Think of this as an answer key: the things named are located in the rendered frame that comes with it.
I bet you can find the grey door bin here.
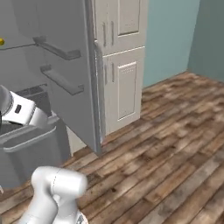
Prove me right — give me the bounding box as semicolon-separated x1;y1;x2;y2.
32;35;82;61
39;64;86;96

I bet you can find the grey cupboard handle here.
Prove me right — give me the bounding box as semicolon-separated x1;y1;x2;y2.
101;22;108;48
103;64;109;86
111;62;116;83
110;20;116;46

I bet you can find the white cupboard door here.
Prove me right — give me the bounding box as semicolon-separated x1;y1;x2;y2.
92;0;110;56
101;55;111;136
108;46;146;134
108;0;149;54

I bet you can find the grey freezer drawer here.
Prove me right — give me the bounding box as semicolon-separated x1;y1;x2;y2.
0;83;72;190

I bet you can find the grey fridge door handle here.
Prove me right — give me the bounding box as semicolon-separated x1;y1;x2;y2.
94;39;107;144

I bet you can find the grey fridge door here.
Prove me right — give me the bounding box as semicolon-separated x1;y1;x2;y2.
11;0;102;156

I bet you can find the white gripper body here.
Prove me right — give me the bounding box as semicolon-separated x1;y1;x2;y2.
30;106;50;130

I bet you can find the grey fridge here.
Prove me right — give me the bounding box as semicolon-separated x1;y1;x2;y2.
0;0;39;95

